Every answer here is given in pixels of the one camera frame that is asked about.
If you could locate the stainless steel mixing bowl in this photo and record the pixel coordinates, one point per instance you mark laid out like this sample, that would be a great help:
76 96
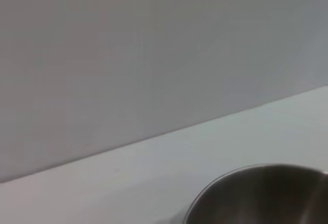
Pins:
256 198

